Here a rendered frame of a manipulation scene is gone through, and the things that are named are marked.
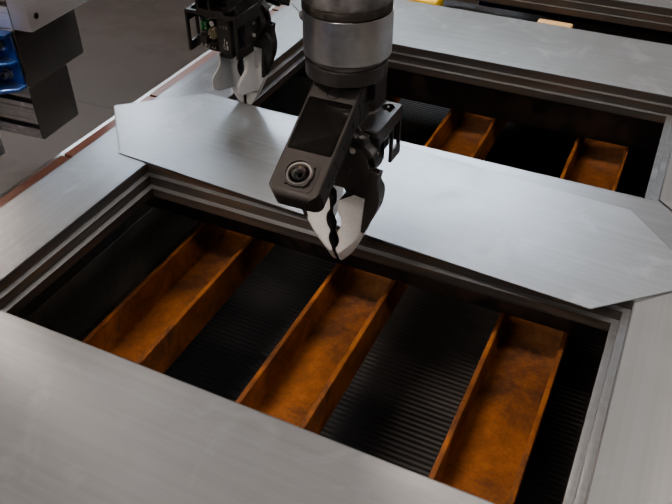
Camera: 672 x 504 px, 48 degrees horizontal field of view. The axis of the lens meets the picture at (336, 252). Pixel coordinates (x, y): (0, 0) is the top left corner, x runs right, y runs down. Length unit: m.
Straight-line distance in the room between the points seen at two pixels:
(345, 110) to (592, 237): 0.32
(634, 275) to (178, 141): 0.55
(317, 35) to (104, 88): 2.50
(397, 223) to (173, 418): 0.32
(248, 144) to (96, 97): 2.11
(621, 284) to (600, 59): 0.52
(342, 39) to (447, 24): 0.68
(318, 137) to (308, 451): 0.25
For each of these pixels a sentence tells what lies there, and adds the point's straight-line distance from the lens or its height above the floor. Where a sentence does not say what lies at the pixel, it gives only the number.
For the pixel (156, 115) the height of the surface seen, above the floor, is 0.85.
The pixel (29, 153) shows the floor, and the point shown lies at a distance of 2.74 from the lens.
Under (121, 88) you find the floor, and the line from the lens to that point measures 3.07.
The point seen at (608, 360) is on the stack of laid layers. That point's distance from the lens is 0.73.
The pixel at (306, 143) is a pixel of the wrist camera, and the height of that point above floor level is 1.01.
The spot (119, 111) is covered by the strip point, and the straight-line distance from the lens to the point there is 1.05.
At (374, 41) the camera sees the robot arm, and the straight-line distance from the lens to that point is 0.62.
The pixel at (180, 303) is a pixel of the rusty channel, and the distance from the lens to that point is 0.97.
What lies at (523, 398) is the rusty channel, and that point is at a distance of 0.87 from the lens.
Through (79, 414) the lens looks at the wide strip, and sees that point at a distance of 0.65.
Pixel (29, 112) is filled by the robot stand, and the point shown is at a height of 0.77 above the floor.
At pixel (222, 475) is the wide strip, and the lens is 0.59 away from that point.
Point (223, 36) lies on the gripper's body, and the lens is 0.93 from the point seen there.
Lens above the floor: 1.33
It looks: 39 degrees down
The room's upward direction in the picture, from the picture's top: straight up
